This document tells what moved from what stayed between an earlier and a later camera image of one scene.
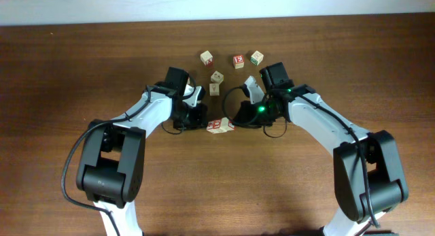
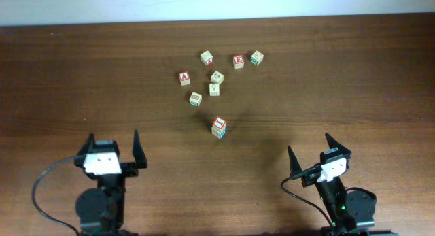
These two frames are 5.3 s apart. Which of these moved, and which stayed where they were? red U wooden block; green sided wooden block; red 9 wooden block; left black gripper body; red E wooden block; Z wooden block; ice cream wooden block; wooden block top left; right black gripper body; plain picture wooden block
Moved: Z wooden block; right black gripper body; red 9 wooden block; left black gripper body
Stayed: ice cream wooden block; green sided wooden block; red U wooden block; red E wooden block; wooden block top left; plain picture wooden block
